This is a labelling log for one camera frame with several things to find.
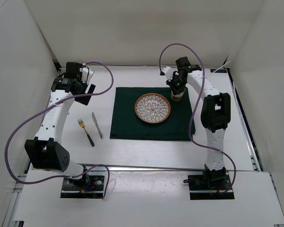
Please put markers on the floral ceramic plate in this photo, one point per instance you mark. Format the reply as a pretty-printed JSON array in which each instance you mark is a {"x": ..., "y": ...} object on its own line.
[{"x": 152, "y": 108}]

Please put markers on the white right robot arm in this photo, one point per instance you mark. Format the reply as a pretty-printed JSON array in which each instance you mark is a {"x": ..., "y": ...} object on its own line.
[{"x": 215, "y": 117}]

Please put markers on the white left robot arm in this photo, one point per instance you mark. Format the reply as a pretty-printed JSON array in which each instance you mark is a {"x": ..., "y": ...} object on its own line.
[{"x": 45, "y": 150}]

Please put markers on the dark green cloth napkin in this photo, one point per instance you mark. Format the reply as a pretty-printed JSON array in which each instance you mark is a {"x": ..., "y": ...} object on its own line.
[{"x": 127, "y": 125}]

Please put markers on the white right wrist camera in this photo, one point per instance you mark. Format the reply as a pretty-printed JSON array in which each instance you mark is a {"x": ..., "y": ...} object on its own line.
[{"x": 167, "y": 72}]

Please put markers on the silver table knife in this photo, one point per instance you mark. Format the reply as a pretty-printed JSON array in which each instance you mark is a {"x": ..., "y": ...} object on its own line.
[{"x": 97, "y": 126}]

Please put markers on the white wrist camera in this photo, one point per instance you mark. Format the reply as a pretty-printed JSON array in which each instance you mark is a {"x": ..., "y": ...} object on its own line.
[
  {"x": 87, "y": 74},
  {"x": 167, "y": 72}
]

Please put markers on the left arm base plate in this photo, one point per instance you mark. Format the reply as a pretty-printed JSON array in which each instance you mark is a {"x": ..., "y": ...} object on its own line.
[{"x": 90, "y": 186}]

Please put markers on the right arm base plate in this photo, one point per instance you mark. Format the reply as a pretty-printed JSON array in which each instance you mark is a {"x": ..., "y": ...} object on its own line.
[{"x": 200, "y": 190}]

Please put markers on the metal cup with cork band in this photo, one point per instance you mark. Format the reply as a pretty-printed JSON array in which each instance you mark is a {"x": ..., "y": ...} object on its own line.
[{"x": 177, "y": 94}]

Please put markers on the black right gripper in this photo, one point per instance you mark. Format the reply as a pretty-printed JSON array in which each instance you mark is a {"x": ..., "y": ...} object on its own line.
[{"x": 176, "y": 91}]

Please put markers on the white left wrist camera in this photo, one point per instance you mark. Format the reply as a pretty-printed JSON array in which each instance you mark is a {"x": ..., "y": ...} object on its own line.
[{"x": 87, "y": 74}]

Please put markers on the gold fork green handle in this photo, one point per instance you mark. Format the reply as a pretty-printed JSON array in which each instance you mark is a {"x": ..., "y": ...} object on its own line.
[{"x": 82, "y": 125}]

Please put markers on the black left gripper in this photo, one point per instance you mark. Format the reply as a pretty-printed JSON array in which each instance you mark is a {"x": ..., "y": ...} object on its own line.
[{"x": 83, "y": 100}]

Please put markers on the blue label sticker right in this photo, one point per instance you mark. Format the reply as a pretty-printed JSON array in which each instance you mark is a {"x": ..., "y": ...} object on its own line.
[{"x": 218, "y": 70}]

